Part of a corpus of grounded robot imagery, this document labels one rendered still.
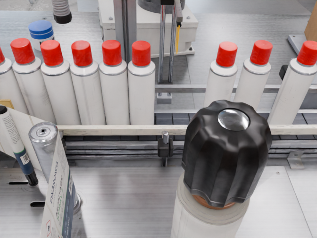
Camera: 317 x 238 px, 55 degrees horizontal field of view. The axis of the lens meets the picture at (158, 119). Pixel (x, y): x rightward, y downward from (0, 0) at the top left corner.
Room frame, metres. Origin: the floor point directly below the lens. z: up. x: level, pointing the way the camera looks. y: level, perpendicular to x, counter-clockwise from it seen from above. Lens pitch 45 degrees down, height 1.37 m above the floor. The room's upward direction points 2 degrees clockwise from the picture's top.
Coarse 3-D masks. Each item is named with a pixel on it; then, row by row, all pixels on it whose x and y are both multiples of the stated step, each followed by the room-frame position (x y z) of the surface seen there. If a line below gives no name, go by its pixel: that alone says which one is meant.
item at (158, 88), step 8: (128, 88) 0.50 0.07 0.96; (160, 88) 0.50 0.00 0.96; (168, 88) 0.51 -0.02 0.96; (176, 88) 0.51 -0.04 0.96; (184, 88) 0.51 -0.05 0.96; (192, 88) 0.51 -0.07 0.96; (200, 88) 0.51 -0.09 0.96; (264, 88) 0.52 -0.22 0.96; (272, 88) 0.52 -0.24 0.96; (312, 88) 0.52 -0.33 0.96
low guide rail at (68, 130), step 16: (64, 128) 0.42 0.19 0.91; (80, 128) 0.42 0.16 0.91; (96, 128) 0.42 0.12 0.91; (112, 128) 0.43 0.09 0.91; (128, 128) 0.43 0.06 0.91; (144, 128) 0.43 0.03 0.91; (160, 128) 0.43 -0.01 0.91; (176, 128) 0.43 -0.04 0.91; (272, 128) 0.45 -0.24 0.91; (288, 128) 0.45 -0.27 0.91; (304, 128) 0.45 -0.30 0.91
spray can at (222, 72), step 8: (224, 48) 0.47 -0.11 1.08; (232, 48) 0.47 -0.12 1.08; (224, 56) 0.46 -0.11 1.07; (232, 56) 0.46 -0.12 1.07; (216, 64) 0.47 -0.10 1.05; (224, 64) 0.46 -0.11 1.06; (232, 64) 0.46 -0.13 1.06; (216, 72) 0.46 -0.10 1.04; (224, 72) 0.46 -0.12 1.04; (232, 72) 0.46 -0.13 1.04; (208, 80) 0.47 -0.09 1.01; (216, 80) 0.46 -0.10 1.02; (224, 80) 0.45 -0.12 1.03; (232, 80) 0.46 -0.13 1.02; (208, 88) 0.47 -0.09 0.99; (216, 88) 0.45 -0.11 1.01; (224, 88) 0.45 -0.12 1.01; (232, 88) 0.46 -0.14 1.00; (208, 96) 0.46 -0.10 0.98; (216, 96) 0.45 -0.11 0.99; (224, 96) 0.45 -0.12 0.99; (208, 104) 0.46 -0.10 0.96
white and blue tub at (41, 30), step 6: (30, 24) 0.86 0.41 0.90; (36, 24) 0.87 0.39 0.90; (42, 24) 0.87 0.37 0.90; (48, 24) 0.87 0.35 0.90; (30, 30) 0.83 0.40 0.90; (36, 30) 0.83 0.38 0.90; (42, 30) 0.83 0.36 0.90; (48, 30) 0.84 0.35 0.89; (36, 36) 0.83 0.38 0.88; (42, 36) 0.83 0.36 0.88; (48, 36) 0.84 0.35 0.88; (54, 36) 0.87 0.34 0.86; (36, 42) 0.83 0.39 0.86; (36, 48) 0.83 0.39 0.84
